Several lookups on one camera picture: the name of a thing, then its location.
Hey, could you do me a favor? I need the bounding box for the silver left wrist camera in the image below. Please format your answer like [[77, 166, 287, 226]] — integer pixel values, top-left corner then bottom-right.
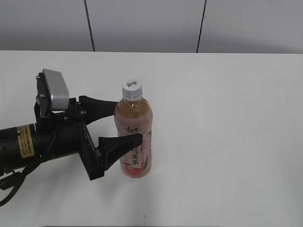
[[36, 69, 69, 118]]

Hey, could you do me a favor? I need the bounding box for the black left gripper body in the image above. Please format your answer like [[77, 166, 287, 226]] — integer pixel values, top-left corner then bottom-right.
[[34, 98, 105, 181]]

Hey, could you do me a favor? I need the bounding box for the white bottle cap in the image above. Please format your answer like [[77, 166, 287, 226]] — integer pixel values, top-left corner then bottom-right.
[[122, 79, 143, 98]]

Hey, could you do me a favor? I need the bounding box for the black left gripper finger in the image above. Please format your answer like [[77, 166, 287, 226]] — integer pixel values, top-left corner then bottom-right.
[[98, 133, 143, 171], [79, 96, 118, 125]]

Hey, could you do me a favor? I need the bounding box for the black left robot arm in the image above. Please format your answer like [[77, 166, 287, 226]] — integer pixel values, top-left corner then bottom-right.
[[0, 96, 143, 180]]

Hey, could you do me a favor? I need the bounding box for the peach oolong tea bottle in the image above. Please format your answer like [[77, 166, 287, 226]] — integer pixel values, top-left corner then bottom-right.
[[114, 94, 154, 179]]

